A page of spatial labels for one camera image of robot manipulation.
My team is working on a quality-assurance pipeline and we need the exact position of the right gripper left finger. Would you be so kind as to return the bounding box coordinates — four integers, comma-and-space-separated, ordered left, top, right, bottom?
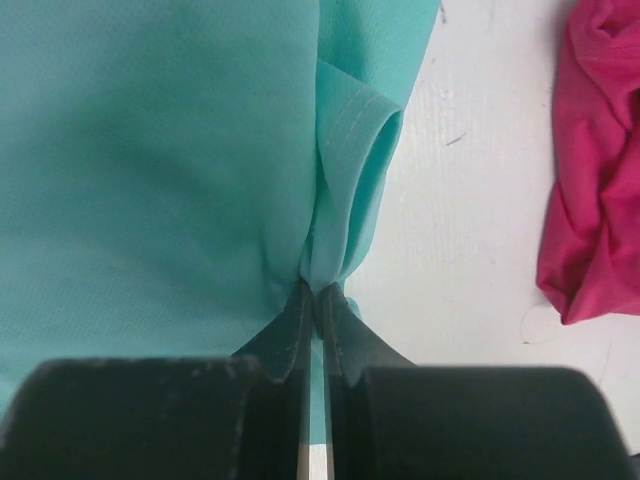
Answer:
1, 283, 313, 479

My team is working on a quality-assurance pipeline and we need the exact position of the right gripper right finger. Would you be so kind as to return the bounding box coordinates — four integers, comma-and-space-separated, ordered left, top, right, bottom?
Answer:
317, 285, 635, 479

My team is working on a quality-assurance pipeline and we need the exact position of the teal t shirt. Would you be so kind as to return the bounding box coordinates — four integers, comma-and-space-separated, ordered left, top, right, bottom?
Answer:
0, 0, 441, 446

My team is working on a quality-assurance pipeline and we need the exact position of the folded pink t shirt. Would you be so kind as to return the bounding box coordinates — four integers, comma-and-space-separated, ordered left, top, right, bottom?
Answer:
536, 1, 639, 325

